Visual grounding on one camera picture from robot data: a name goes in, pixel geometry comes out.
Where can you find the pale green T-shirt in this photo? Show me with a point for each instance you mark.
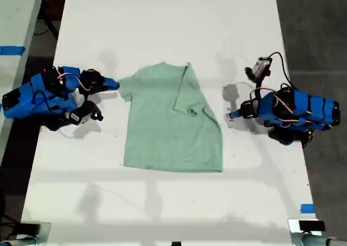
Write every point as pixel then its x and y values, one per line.
pixel 168 121

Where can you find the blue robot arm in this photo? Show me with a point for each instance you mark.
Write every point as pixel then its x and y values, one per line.
pixel 298 109
pixel 40 97

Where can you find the long blue tape strip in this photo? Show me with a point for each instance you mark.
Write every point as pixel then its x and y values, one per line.
pixel 11 51

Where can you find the small black box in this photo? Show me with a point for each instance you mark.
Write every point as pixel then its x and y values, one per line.
pixel 30 229
pixel 311 225

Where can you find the tiny black edge block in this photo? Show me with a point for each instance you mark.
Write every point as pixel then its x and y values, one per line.
pixel 176 243

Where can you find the black camera stalk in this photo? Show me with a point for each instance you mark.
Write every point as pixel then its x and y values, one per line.
pixel 257 87

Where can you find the silver metal table clamp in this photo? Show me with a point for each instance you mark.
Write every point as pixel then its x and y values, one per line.
pixel 44 229
pixel 295 235

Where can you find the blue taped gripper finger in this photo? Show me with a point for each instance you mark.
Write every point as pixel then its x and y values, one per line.
pixel 236 112
pixel 235 117
pixel 111 81
pixel 109 87

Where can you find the silver gripper camera box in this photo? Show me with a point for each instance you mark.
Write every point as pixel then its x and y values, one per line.
pixel 260 66

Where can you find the white side table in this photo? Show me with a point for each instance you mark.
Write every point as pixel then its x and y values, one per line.
pixel 13 21

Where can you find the short blue tape strip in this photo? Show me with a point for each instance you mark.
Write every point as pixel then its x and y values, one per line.
pixel 307 208

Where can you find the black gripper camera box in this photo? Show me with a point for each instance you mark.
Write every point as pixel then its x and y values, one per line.
pixel 84 115

